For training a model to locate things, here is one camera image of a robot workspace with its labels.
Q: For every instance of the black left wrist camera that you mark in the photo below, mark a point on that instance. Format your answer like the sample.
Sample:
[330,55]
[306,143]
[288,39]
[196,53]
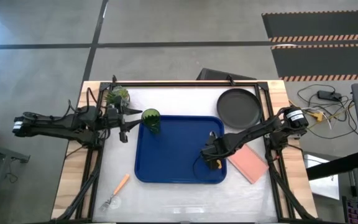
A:
[123,137]

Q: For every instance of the pink notebook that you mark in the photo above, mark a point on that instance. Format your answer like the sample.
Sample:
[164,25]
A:
[249,163]

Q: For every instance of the green glass cup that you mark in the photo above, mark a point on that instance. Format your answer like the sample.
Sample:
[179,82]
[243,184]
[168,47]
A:
[151,119]

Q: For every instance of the white box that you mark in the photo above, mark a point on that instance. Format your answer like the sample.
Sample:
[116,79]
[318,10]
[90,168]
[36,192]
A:
[322,183]

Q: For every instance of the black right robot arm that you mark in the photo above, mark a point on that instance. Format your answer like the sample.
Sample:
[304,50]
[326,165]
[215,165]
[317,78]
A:
[250,133]

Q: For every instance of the black desk beam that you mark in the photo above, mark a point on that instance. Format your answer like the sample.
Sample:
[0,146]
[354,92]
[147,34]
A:
[334,166]

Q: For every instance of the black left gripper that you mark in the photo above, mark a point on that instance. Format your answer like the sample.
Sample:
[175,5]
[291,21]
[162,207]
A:
[115,119]

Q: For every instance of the black power adapter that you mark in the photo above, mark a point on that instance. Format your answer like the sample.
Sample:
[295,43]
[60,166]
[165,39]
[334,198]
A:
[328,95]

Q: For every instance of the dark grey plate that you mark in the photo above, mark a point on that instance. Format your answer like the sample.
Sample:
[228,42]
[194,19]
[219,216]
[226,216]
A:
[238,107]

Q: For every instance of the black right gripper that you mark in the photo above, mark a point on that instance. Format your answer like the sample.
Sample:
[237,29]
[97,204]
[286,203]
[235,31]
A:
[214,151]

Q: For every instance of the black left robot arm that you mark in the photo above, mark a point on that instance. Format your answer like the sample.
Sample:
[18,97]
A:
[57,126]

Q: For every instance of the succulent in black pot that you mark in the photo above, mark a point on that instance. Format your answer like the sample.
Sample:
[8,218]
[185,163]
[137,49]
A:
[118,95]

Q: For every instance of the black flat panel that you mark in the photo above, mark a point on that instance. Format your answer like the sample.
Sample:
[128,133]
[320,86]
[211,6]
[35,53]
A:
[222,75]

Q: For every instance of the black aluminium table frame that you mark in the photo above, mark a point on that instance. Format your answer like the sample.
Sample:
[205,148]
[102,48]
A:
[166,83]

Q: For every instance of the blue plastic tray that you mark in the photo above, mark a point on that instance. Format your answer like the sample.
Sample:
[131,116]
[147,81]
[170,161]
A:
[172,149]

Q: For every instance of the black hazard-striped floor mat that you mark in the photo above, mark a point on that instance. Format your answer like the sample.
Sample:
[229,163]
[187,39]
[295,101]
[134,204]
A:
[319,23]
[322,60]

